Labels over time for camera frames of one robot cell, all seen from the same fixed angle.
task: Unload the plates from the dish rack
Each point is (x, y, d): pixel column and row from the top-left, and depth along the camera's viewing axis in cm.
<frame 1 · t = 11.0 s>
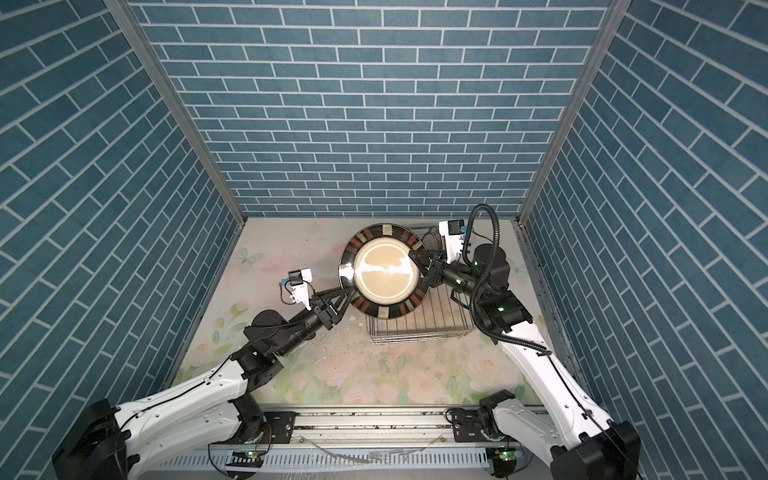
left hand: (352, 294, 68), fingers open
right hand: (407, 250, 67), fingers closed
black rimmed mosaic plate: (375, 265, 71), point 31 cm above the table

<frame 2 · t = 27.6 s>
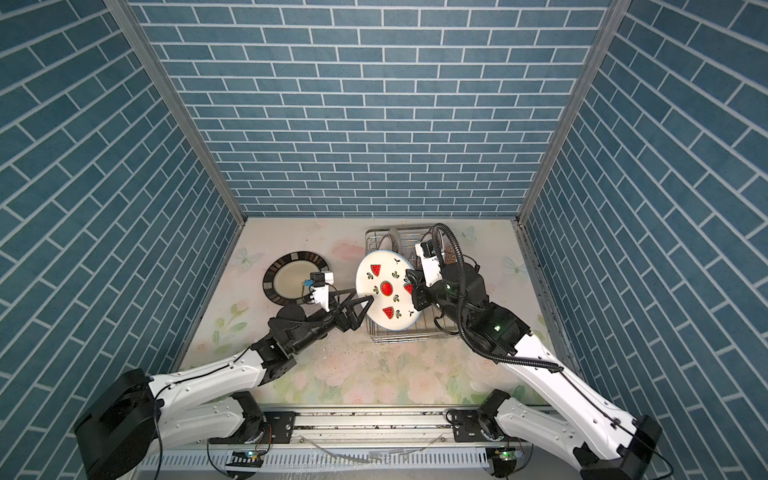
left hand: (365, 299, 73), fingers open
right hand: (404, 267, 68), fingers closed
black rimmed mosaic plate: (285, 276, 104), on the table
white watermelon plate: (381, 275, 75), point 26 cm above the table

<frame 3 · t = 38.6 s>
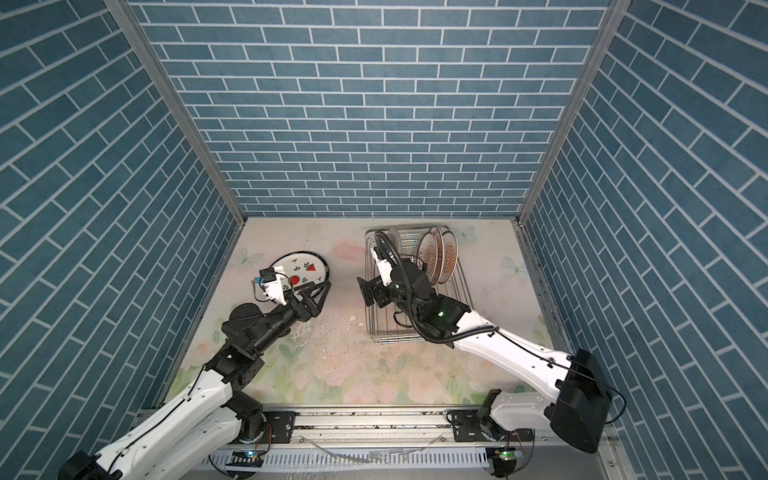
left hand: (323, 287, 72), fingers open
right hand: (370, 267, 74), fingers open
white watermelon plate: (304, 268, 106), point 2 cm above the table
brown patterned plate: (436, 251, 90), point 18 cm above the table
rear brown patterned plate: (455, 252, 91), point 18 cm above the table
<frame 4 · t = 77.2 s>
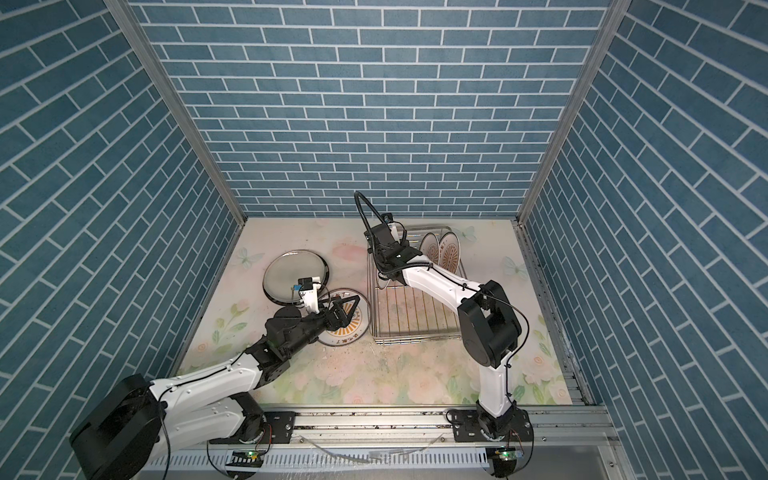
left hand: (351, 301, 78), fingers open
right hand: (390, 242, 92), fingers closed
brown patterned plate: (354, 331, 91), point 2 cm above the table
plain white deep plate: (285, 269, 104), point 3 cm above the table
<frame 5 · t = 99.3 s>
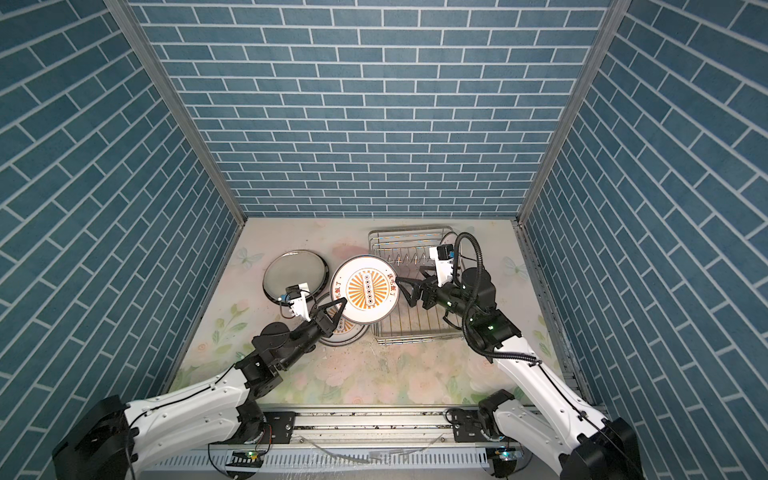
left hand: (347, 304, 73), fingers closed
right hand: (405, 272, 72), fingers open
orange sunburst plate 2: (370, 287, 77), point 23 cm above the table
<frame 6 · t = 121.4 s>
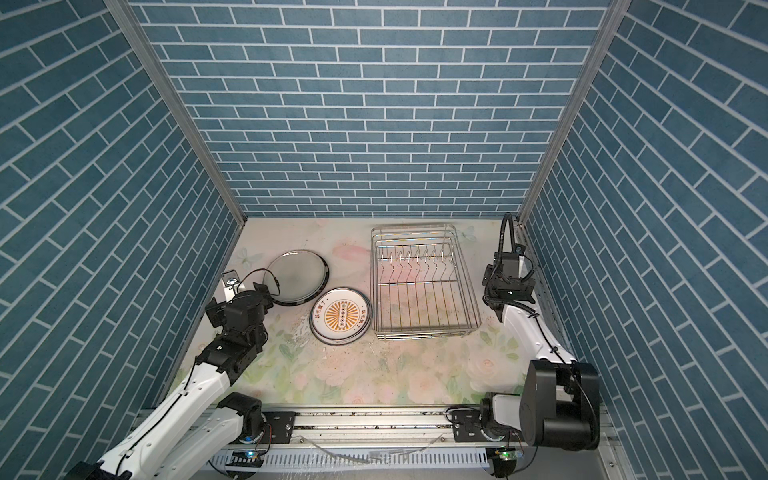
left hand: (239, 290, 78), fingers open
right hand: (509, 272, 87), fingers open
